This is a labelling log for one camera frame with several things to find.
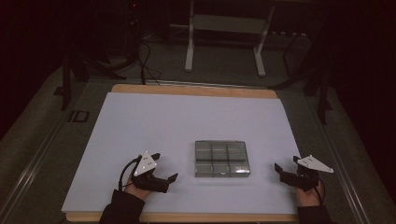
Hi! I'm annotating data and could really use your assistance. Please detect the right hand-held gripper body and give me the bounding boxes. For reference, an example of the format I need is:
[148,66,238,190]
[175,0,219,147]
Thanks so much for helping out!
[279,154,334,193]

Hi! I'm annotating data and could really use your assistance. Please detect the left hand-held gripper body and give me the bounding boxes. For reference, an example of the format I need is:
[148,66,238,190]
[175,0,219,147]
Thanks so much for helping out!
[130,151,171,194]

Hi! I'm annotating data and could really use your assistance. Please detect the person's right hand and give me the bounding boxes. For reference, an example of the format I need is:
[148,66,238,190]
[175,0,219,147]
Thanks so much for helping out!
[295,180,325,208]

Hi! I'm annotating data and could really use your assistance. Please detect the person's left hand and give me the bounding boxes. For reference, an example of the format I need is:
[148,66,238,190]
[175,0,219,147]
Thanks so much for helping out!
[123,175,154,201]

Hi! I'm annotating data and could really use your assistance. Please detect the white table mat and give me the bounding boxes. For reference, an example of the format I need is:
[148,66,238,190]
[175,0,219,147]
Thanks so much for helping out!
[61,91,303,216]

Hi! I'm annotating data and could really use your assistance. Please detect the clear plastic compartment box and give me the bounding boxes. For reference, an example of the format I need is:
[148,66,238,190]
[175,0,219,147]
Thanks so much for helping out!
[194,140,251,178]

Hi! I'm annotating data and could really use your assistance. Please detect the black metal stand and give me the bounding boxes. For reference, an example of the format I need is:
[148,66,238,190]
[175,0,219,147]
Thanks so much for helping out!
[268,31,333,126]
[51,46,127,112]

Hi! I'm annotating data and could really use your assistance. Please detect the wooden table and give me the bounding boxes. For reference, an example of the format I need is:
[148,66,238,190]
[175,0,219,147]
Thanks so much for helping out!
[64,83,301,224]

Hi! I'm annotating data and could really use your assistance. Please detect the white metal stand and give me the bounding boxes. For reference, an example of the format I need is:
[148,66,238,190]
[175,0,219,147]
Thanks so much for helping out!
[184,0,277,78]

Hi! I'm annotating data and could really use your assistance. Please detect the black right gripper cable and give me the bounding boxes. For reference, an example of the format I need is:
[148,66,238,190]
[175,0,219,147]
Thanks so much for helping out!
[313,178,327,207]

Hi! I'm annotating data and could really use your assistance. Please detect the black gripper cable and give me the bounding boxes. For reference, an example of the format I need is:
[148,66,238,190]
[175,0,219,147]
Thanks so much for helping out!
[313,178,327,207]
[118,157,142,192]

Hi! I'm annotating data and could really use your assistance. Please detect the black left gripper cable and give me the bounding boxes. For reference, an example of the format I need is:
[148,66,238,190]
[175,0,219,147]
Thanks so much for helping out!
[118,157,142,192]

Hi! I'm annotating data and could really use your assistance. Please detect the black rectangular floor frame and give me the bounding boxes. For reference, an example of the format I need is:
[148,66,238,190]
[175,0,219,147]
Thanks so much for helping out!
[66,109,91,123]

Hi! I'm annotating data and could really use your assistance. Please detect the black floor cable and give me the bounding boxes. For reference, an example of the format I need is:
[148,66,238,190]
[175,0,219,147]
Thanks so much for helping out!
[135,38,163,87]

